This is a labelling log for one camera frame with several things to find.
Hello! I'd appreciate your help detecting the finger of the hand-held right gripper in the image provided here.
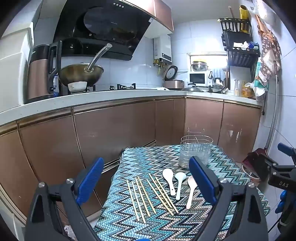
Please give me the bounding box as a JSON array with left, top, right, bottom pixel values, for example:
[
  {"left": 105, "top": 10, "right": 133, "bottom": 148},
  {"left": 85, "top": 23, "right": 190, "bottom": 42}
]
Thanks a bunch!
[
  {"left": 277, "top": 142, "right": 296, "bottom": 163},
  {"left": 248, "top": 151, "right": 286, "bottom": 182}
]

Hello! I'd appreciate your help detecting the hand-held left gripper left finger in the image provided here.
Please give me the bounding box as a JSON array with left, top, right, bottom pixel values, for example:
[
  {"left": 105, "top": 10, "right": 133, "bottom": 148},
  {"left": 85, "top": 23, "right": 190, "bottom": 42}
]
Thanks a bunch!
[{"left": 25, "top": 157, "right": 104, "bottom": 241}]

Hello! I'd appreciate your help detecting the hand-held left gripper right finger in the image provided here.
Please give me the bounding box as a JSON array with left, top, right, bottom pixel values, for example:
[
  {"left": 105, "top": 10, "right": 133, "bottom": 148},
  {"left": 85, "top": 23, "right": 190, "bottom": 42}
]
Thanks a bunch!
[{"left": 188, "top": 155, "right": 269, "bottom": 241}]

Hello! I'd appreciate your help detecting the white plastic spoon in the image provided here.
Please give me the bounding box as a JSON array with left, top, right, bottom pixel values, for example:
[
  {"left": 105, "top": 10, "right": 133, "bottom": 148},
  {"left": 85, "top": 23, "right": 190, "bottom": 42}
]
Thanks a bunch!
[{"left": 186, "top": 175, "right": 198, "bottom": 209}]

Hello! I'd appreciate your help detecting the pale blue ceramic spoon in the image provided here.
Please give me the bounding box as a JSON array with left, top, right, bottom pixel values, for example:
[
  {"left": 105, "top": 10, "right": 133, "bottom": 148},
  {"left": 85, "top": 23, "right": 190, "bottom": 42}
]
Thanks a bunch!
[{"left": 174, "top": 172, "right": 187, "bottom": 201}]

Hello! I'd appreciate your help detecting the wire utensil holder clear cup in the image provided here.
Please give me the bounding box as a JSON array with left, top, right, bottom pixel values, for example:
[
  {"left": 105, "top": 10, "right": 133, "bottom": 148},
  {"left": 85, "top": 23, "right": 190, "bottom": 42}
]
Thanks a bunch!
[{"left": 179, "top": 127, "right": 213, "bottom": 169}]

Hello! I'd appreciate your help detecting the white spoon with handle hole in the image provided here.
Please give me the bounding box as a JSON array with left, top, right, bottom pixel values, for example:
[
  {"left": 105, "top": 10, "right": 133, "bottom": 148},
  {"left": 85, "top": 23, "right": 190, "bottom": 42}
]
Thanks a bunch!
[{"left": 162, "top": 168, "right": 176, "bottom": 196}]

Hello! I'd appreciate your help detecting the group of bamboo chopsticks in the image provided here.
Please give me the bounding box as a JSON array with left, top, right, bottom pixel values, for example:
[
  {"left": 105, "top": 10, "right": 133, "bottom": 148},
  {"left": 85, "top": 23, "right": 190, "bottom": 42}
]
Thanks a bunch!
[{"left": 135, "top": 174, "right": 179, "bottom": 217}]

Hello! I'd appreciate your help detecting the person's right hand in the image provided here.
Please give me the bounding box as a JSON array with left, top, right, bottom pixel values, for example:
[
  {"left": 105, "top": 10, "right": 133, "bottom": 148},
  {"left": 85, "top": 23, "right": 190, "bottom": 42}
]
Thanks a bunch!
[{"left": 278, "top": 190, "right": 289, "bottom": 215}]

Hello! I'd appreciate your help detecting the dark red plastic object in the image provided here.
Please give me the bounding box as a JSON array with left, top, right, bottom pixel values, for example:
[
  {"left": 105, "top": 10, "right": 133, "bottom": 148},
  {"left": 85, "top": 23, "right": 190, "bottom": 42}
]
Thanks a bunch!
[{"left": 242, "top": 148, "right": 269, "bottom": 179}]

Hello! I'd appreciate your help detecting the blue zigzag knitted cloth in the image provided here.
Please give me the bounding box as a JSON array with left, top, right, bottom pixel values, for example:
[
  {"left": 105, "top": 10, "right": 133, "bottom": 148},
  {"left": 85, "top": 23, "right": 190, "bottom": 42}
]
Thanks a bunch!
[{"left": 94, "top": 145, "right": 271, "bottom": 241}]

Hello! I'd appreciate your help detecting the metal pipe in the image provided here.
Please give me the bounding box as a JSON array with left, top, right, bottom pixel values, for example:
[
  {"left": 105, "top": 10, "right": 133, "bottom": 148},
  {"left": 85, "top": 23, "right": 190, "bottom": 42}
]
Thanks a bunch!
[{"left": 265, "top": 59, "right": 281, "bottom": 151}]

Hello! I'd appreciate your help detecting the clear plastic bag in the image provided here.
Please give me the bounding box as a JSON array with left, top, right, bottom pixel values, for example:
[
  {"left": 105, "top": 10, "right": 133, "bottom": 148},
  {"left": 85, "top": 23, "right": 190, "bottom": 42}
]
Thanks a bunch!
[{"left": 63, "top": 224, "right": 78, "bottom": 241}]

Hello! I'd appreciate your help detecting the white plastic bag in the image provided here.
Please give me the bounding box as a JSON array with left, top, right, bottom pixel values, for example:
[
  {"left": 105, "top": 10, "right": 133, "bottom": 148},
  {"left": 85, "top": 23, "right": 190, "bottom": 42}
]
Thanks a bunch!
[{"left": 248, "top": 77, "right": 266, "bottom": 97}]

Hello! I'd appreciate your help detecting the yellow oil bottle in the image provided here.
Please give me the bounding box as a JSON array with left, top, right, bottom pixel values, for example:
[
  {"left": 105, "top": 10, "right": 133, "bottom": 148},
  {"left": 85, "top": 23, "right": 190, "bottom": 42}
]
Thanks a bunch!
[{"left": 242, "top": 81, "right": 251, "bottom": 97}]

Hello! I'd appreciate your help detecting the clear bottle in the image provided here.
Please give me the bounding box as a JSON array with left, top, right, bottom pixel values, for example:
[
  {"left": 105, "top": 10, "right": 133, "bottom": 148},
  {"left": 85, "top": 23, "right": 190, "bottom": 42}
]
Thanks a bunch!
[{"left": 233, "top": 79, "right": 242, "bottom": 96}]

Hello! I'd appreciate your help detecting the black pan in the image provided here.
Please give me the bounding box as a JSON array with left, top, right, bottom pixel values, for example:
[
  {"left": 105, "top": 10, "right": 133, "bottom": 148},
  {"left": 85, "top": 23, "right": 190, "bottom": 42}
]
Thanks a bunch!
[{"left": 208, "top": 84, "right": 229, "bottom": 93}]

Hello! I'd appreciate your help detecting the steel pan lid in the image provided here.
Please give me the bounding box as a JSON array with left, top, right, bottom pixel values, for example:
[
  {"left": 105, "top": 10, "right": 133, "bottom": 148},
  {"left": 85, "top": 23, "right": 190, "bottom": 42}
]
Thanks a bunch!
[{"left": 181, "top": 83, "right": 204, "bottom": 92}]

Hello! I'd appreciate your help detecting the white bowl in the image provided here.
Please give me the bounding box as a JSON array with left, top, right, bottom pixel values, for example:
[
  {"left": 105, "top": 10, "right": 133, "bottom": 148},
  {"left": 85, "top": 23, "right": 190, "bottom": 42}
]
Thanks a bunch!
[{"left": 68, "top": 81, "right": 88, "bottom": 93}]

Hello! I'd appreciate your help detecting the gas stove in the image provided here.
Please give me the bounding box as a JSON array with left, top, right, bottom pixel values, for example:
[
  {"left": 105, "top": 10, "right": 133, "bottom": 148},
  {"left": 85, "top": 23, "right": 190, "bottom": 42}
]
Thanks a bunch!
[{"left": 69, "top": 83, "right": 137, "bottom": 93}]

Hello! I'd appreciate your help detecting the blue and white packet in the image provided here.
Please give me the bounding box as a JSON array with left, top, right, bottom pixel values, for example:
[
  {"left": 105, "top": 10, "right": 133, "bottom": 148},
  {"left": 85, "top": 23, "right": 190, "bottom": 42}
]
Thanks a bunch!
[{"left": 53, "top": 75, "right": 61, "bottom": 96}]

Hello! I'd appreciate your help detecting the rice cooker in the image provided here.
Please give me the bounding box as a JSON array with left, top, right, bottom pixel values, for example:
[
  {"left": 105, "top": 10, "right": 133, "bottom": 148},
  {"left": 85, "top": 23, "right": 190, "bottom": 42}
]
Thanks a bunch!
[{"left": 164, "top": 65, "right": 185, "bottom": 90}]

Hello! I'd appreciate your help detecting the white microwave oven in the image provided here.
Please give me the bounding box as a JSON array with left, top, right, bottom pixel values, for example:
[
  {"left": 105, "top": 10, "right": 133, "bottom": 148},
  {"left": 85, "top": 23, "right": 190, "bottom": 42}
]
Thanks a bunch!
[{"left": 188, "top": 71, "right": 212, "bottom": 87}]

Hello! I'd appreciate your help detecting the blue towel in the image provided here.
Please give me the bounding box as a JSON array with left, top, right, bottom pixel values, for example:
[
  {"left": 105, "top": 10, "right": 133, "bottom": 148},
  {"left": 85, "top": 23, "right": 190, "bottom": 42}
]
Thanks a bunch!
[{"left": 211, "top": 68, "right": 226, "bottom": 80}]

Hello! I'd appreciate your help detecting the patterned hanging apron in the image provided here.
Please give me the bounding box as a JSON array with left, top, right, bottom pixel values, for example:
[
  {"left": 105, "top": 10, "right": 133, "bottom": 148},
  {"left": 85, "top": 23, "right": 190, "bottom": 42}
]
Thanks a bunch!
[{"left": 254, "top": 14, "right": 282, "bottom": 85}]

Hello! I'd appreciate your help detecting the steel pot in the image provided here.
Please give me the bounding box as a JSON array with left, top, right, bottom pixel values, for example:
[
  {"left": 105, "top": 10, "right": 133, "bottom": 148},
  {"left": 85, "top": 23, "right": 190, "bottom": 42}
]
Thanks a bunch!
[{"left": 191, "top": 61, "right": 209, "bottom": 71}]

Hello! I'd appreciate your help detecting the copper electric kettle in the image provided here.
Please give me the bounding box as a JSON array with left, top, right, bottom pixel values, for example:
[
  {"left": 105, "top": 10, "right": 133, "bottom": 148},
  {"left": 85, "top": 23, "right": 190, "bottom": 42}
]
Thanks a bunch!
[{"left": 26, "top": 41, "right": 63, "bottom": 104}]

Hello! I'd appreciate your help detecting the white appliance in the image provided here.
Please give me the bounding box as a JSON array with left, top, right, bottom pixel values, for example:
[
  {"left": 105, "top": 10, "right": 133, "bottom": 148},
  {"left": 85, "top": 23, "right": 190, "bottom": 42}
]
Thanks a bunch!
[{"left": 0, "top": 22, "right": 35, "bottom": 114}]

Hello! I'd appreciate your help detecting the white water heater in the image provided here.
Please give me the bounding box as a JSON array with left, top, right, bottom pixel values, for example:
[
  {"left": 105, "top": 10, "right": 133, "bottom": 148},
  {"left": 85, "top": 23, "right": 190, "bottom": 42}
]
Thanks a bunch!
[{"left": 153, "top": 35, "right": 173, "bottom": 64}]

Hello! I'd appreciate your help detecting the black range hood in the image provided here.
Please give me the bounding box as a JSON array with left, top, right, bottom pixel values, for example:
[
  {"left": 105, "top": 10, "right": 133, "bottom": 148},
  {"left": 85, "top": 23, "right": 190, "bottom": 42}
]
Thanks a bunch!
[{"left": 53, "top": 0, "right": 155, "bottom": 61}]

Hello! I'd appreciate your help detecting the black wall rack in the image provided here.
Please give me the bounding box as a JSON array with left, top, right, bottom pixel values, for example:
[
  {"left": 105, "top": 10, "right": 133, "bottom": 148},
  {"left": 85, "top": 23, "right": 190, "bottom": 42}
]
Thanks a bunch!
[{"left": 217, "top": 17, "right": 261, "bottom": 68}]

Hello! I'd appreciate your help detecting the steel wok with handle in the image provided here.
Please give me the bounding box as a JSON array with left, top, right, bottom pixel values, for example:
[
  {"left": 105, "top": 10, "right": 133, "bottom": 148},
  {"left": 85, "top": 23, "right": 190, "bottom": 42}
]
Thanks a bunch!
[{"left": 58, "top": 43, "right": 112, "bottom": 87}]

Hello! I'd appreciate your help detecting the brown wall cabinet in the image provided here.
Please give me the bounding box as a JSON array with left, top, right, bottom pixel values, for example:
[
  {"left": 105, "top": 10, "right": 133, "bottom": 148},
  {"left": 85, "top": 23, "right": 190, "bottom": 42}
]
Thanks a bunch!
[{"left": 148, "top": 0, "right": 174, "bottom": 39}]

